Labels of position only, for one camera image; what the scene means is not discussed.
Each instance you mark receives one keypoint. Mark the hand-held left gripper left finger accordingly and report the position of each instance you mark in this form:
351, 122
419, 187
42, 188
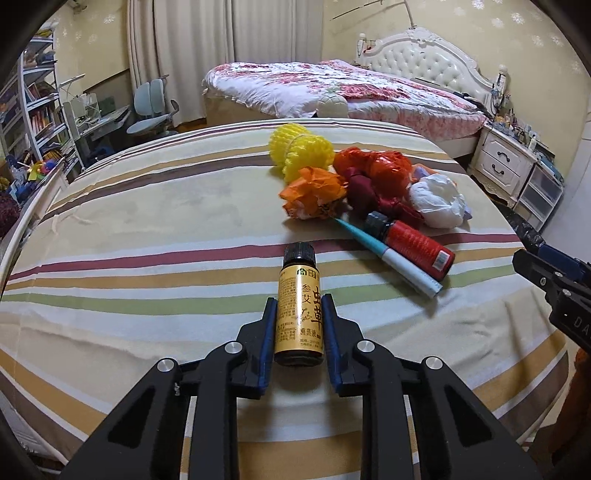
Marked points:
268, 344

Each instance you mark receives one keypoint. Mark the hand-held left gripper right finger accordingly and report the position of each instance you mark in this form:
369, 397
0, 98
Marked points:
333, 344

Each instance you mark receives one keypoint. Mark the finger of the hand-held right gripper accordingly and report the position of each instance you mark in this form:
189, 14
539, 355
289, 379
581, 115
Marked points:
558, 261
533, 267

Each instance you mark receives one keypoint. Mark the bin with black bag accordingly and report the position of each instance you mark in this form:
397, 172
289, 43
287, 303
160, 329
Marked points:
526, 230

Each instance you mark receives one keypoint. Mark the brown bottle with yellow label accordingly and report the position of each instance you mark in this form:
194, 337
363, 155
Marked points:
298, 314

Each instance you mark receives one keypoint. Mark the teal and white tube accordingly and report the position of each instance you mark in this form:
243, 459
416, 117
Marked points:
406, 270

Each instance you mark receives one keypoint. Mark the white plastic bag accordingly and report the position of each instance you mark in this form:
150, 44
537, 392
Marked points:
436, 201

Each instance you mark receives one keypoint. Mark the red bottle with dark cap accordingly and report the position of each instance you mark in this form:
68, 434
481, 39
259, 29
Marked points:
415, 244

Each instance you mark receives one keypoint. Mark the dark red wrapper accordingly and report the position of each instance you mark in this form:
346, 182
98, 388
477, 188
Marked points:
364, 190

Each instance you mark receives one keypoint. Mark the red-orange plastic bag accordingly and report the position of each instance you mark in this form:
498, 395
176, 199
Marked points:
374, 166

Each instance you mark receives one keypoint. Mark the person's right forearm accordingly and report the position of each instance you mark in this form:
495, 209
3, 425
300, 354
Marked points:
582, 383

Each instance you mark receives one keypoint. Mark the plastic drawer unit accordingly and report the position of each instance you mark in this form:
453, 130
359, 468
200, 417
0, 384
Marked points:
542, 194

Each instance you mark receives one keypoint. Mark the white wardrobe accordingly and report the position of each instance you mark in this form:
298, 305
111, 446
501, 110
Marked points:
575, 161

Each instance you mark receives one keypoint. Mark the white nightstand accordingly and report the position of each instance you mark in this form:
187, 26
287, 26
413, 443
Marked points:
501, 161

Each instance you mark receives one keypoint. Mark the cluster of bottles on nightstand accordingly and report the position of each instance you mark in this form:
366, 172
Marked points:
517, 124

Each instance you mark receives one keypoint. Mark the orange crumpled paper wad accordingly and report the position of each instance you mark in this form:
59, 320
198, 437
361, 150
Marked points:
314, 191

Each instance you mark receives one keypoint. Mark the yellow spiky roller toy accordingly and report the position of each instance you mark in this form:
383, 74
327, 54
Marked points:
300, 147

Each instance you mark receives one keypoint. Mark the white bed with tufted headboard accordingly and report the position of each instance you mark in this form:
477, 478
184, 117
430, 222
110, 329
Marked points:
429, 60

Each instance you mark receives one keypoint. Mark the pink floral quilt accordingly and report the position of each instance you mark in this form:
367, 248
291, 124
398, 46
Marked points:
300, 85

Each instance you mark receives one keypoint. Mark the blue-grey desk chair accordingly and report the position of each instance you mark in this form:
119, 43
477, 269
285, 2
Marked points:
154, 101

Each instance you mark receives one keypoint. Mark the white study desk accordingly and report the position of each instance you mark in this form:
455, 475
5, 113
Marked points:
99, 122

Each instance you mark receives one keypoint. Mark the pile of colourful toys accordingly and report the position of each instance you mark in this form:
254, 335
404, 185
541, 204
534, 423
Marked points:
25, 177

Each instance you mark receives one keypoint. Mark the beige curtain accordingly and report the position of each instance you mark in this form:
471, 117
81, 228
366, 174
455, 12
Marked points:
194, 50

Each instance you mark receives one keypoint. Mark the thin metal rod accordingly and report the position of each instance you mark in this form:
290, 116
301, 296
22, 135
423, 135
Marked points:
369, 8

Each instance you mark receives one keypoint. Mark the white bookshelf with books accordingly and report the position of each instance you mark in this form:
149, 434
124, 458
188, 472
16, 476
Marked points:
39, 101

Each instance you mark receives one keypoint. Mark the white air conditioner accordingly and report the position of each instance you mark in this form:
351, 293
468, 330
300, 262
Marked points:
78, 3

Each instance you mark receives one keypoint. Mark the white rounded bed post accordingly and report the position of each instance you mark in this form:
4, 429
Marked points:
332, 105

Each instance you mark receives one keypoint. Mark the white wooden bed rail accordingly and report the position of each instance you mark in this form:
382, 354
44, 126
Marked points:
27, 221

